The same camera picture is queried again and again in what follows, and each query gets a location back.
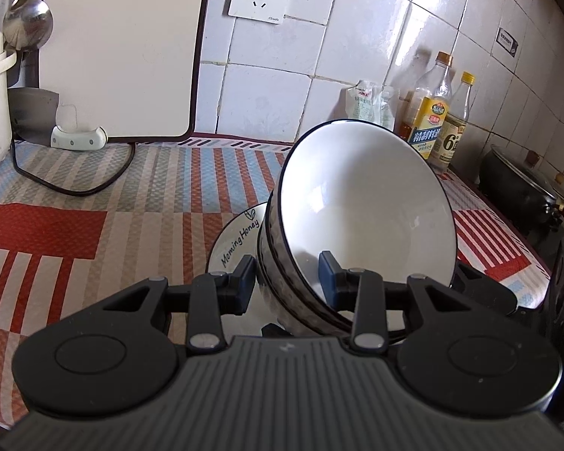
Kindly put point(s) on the glass wok lid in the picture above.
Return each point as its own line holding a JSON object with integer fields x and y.
{"x": 521, "y": 169}

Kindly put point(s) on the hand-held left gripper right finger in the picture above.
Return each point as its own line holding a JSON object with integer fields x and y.
{"x": 328, "y": 282}

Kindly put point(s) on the white plastic seasoning bag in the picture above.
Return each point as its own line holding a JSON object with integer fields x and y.
{"x": 364, "y": 103}

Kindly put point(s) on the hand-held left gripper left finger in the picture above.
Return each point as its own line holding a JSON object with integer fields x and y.
{"x": 244, "y": 284}

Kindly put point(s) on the steel ladle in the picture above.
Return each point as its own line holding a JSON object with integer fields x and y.
{"x": 28, "y": 23}

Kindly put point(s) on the white plate with black rim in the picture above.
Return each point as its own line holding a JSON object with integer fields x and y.
{"x": 235, "y": 244}

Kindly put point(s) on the grey cleaver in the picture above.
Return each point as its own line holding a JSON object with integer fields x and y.
{"x": 33, "y": 112}

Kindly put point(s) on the cooking wine bottle yellow label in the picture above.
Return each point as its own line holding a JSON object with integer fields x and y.
{"x": 427, "y": 122}

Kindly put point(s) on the striped red blue tablecloth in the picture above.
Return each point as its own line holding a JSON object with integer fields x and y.
{"x": 122, "y": 225}

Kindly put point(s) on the dark wall label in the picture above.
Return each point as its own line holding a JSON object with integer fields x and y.
{"x": 506, "y": 42}

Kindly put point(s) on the white cutting board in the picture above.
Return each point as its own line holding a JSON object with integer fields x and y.
{"x": 122, "y": 56}

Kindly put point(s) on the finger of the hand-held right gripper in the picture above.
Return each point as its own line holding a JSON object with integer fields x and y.
{"x": 489, "y": 293}

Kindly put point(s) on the white cutting board holder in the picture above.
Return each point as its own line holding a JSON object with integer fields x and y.
{"x": 77, "y": 140}

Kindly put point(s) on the clear vinegar bottle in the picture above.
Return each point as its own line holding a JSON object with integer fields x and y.
{"x": 453, "y": 141}

